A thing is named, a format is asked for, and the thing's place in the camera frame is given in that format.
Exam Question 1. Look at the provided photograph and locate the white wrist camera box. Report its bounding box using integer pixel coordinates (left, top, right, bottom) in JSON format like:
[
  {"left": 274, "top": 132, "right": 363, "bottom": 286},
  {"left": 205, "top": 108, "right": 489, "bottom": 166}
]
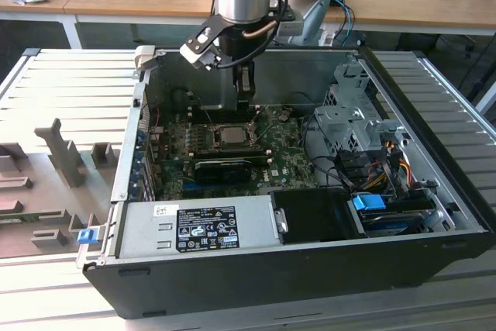
[{"left": 178, "top": 26, "right": 219, "bottom": 72}]

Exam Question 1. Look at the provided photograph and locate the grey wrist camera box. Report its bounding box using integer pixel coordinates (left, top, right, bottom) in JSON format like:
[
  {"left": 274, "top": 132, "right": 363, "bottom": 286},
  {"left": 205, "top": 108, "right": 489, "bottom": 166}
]
[{"left": 276, "top": 17, "right": 306, "bottom": 38}]

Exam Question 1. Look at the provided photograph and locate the CPU socket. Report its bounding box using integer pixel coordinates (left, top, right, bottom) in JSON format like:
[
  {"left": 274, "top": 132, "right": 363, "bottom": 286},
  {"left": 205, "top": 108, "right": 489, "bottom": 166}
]
[{"left": 208, "top": 122, "right": 260, "bottom": 150}]

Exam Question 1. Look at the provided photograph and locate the blue disk carrier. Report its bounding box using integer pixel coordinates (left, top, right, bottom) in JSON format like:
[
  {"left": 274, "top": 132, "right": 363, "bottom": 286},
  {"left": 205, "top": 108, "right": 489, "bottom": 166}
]
[{"left": 351, "top": 192, "right": 387, "bottom": 215}]

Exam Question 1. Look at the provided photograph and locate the small blue case latch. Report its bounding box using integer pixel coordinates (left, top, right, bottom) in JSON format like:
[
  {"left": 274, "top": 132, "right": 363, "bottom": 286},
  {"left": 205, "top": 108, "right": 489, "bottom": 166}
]
[{"left": 77, "top": 228, "right": 98, "bottom": 246}]

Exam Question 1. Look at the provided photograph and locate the green RAM stick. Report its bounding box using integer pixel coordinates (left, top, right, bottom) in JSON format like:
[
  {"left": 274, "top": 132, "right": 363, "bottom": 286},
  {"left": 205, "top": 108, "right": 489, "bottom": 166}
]
[{"left": 0, "top": 212, "right": 65, "bottom": 224}]

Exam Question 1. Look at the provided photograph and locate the silver power supply unit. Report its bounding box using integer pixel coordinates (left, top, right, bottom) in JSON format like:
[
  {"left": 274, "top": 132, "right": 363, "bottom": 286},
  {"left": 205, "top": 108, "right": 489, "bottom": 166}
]
[{"left": 115, "top": 195, "right": 283, "bottom": 259}]

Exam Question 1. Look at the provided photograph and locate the black graphics card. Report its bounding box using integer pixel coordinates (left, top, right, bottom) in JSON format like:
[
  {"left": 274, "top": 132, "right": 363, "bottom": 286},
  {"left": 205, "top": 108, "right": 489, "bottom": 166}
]
[{"left": 192, "top": 158, "right": 252, "bottom": 185}]

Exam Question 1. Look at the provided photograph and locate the black RAM slot row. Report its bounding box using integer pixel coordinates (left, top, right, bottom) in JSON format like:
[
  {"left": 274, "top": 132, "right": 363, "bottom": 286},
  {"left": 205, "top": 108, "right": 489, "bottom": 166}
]
[
  {"left": 190, "top": 105, "right": 261, "bottom": 124},
  {"left": 188, "top": 147, "right": 273, "bottom": 166}
]

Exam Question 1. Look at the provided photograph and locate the black open PC case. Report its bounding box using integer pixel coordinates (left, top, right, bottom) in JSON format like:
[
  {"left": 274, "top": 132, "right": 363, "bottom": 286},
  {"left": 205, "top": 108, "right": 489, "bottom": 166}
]
[{"left": 75, "top": 46, "right": 496, "bottom": 320}]

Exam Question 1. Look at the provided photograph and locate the coloured power wire bundle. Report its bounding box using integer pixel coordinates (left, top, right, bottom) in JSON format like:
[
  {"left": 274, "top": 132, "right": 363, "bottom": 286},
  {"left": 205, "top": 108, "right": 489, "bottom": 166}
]
[{"left": 366, "top": 140, "right": 412, "bottom": 193}]

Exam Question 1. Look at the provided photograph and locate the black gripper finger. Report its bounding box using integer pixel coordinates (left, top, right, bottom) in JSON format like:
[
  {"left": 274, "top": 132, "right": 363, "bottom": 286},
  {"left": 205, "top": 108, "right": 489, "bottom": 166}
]
[{"left": 232, "top": 60, "right": 257, "bottom": 112}]

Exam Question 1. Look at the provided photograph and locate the brown parts rack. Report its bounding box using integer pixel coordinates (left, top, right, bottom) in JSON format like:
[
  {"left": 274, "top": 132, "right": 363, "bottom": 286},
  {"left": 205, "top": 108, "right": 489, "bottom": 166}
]
[{"left": 0, "top": 116, "right": 122, "bottom": 259}]

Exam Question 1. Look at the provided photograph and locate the pale blue teach pendant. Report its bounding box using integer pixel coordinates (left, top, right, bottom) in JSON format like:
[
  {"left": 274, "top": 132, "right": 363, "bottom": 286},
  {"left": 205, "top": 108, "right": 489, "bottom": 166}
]
[{"left": 301, "top": 0, "right": 331, "bottom": 47}]

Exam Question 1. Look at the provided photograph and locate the thin blue cable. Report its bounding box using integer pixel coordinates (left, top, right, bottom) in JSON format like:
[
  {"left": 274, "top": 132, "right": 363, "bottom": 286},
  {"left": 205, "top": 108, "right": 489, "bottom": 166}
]
[{"left": 328, "top": 0, "right": 357, "bottom": 47}]

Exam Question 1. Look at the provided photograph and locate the beige case release handle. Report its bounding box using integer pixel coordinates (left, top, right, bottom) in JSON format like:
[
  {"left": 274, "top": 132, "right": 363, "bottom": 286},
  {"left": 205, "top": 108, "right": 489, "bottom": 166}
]
[{"left": 133, "top": 45, "right": 157, "bottom": 84}]

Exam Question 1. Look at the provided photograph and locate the green motherboard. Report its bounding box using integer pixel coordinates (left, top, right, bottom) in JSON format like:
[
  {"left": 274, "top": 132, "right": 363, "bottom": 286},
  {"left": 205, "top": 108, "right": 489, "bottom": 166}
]
[{"left": 149, "top": 105, "right": 322, "bottom": 202}]

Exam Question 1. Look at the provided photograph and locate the silver metal drive cage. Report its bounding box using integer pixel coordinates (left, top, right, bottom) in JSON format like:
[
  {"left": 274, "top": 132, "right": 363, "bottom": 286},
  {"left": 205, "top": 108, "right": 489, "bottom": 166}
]
[{"left": 312, "top": 62, "right": 405, "bottom": 154}]

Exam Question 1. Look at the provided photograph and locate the metal socket cover frame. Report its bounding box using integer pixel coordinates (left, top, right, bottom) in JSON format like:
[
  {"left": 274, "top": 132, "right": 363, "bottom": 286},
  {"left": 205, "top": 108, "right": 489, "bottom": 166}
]
[{"left": 248, "top": 105, "right": 277, "bottom": 145}]

